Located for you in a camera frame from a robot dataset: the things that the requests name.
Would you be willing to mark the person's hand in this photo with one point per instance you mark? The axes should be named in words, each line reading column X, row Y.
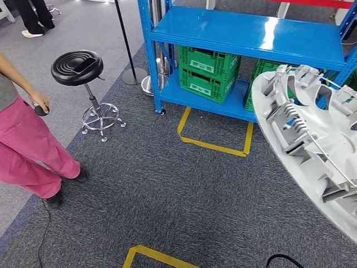
column 38, row 100

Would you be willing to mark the black hand controller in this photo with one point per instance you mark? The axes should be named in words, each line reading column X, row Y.
column 41, row 111

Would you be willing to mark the grey plastic wheel cover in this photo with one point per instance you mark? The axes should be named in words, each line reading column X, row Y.
column 321, row 148

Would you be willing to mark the person's forearm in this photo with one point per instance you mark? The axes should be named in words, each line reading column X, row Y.
column 13, row 75

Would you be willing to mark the blue metal shelf rack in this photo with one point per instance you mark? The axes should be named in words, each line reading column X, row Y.
column 250, row 33

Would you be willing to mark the person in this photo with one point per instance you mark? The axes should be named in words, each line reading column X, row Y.
column 33, row 14
column 25, row 144

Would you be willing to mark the black round stool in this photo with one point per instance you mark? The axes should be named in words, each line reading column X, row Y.
column 75, row 68

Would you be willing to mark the black smartphone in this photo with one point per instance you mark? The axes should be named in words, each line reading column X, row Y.
column 84, row 65

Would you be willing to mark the chrome chair base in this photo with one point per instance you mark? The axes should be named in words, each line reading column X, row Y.
column 53, row 8

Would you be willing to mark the white furniture leg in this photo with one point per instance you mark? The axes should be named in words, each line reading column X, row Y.
column 7, row 11

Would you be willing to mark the black stanchion pole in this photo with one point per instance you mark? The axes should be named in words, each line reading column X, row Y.
column 133, row 75

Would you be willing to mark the chrome stanchion pole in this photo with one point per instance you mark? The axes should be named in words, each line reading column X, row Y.
column 152, row 85

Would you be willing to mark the white barrier post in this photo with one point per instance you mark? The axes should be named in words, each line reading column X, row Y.
column 210, row 4
column 282, row 10

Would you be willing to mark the red barrier rail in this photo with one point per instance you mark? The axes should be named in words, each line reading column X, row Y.
column 306, row 3

